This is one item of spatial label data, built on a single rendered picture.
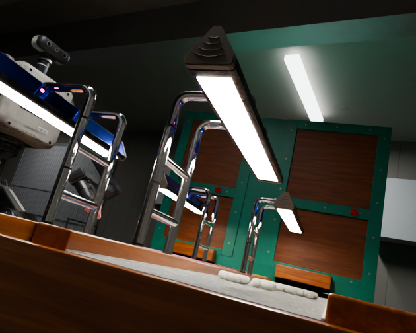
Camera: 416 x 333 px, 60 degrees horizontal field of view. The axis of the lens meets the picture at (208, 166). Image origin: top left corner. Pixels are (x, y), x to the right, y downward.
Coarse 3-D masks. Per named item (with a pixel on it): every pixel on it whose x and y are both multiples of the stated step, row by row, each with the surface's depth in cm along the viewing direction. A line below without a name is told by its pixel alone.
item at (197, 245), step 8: (192, 192) 194; (208, 192) 175; (208, 200) 174; (216, 200) 189; (208, 208) 174; (216, 208) 187; (216, 216) 187; (200, 224) 171; (208, 224) 178; (200, 232) 170; (208, 232) 185; (200, 240) 170; (208, 240) 183; (208, 248) 182; (192, 256) 167
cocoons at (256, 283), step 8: (224, 272) 81; (232, 280) 76; (240, 280) 78; (248, 280) 80; (256, 280) 79; (264, 280) 82; (264, 288) 82; (272, 288) 81; (280, 288) 104; (288, 288) 103; (296, 288) 106; (304, 296) 109; (312, 296) 102
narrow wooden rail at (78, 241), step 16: (48, 224) 45; (32, 240) 45; (48, 240) 44; (64, 240) 43; (80, 240) 45; (96, 240) 48; (112, 240) 52; (112, 256) 52; (128, 256) 56; (144, 256) 61; (160, 256) 67; (176, 256) 74; (208, 272) 94
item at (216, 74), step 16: (208, 32) 55; (224, 32) 54; (192, 48) 55; (208, 48) 54; (224, 48) 53; (192, 64) 54; (208, 64) 53; (224, 64) 52; (240, 80) 56; (240, 96) 60; (256, 112) 67; (256, 128) 71; (272, 160) 88; (256, 176) 105
